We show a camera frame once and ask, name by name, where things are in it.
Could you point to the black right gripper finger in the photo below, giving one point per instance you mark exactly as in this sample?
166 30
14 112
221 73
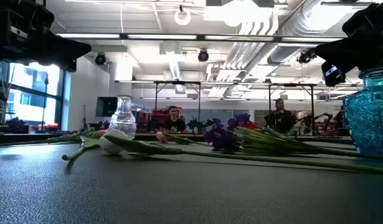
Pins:
333 74
333 51

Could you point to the blue cut glass vase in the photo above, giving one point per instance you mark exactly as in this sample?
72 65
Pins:
368 118

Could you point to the dense purple flower bunch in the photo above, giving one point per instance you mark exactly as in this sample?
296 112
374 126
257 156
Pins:
241 118
222 140

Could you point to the black background robot arm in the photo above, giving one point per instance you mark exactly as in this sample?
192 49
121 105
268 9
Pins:
316 119
197 124

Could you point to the clear glass vase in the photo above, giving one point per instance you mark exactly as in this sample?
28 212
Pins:
123 124

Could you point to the black ceiling spotlight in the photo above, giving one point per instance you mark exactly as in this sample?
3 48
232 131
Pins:
203 56
306 57
100 59

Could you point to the black monitor screen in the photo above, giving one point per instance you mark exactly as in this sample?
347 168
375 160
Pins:
106 106

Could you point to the black tripod stand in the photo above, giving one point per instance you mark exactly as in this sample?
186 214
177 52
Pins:
84 118

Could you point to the person behind robot station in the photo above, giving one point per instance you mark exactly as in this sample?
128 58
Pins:
281 119

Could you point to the overhead LED light bar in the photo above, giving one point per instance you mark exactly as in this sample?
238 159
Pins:
160 36

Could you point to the red storage shelf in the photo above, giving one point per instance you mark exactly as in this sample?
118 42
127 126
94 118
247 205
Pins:
148 118

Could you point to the round white ceiling lamp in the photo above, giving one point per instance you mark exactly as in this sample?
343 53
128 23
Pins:
176 18

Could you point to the seated person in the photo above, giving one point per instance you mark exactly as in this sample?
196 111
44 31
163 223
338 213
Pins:
174 124

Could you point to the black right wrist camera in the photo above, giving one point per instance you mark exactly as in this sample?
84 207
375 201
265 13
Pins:
365 18

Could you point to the black metal station frame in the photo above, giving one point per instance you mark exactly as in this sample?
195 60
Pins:
312 105
156 99

